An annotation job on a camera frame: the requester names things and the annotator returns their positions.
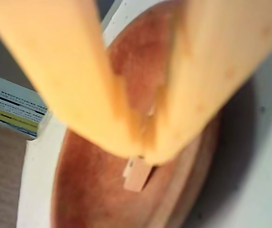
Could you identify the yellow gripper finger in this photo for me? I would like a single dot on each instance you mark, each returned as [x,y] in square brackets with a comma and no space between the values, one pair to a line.
[67,71]
[209,59]

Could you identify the wooden clothespin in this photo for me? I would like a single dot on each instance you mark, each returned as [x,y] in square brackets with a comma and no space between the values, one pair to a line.
[136,178]

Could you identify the round wooden bowl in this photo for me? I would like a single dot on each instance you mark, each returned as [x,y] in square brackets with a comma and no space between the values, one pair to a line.
[90,185]

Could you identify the white box with printed label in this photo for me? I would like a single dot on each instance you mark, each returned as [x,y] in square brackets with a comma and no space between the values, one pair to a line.
[7,104]

